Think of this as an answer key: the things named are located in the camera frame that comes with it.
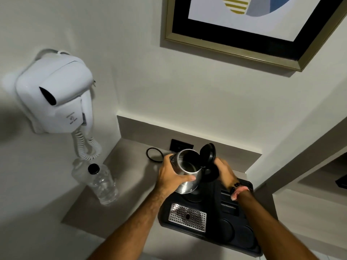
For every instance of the person's right hand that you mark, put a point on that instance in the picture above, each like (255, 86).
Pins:
(223, 170)

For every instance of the person's left hand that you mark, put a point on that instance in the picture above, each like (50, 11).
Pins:
(172, 177)

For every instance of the person's left thumb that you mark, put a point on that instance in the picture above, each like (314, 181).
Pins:
(187, 178)

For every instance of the stainless steel electric kettle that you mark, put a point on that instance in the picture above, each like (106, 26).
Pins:
(189, 170)

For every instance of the person's left forearm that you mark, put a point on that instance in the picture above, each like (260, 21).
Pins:
(130, 227)

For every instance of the person's right forearm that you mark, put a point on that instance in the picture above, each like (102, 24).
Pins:
(267, 224)

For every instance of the black kettle base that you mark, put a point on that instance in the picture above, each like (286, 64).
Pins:
(194, 196)

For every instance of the perforated metal drip grate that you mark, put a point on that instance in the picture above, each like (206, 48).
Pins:
(187, 217)

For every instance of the black kettle tray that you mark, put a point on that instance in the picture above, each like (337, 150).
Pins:
(217, 222)

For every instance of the pink wristband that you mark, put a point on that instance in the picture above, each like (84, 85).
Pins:
(239, 192)

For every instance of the clear plastic water bottle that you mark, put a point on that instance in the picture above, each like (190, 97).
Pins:
(101, 184)

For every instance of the gold framed abstract picture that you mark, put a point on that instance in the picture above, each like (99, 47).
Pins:
(252, 27)

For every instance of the black wall power outlet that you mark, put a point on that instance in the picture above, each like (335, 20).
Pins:
(181, 145)

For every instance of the white wall-mounted hair dryer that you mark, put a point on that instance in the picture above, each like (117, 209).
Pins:
(57, 92)

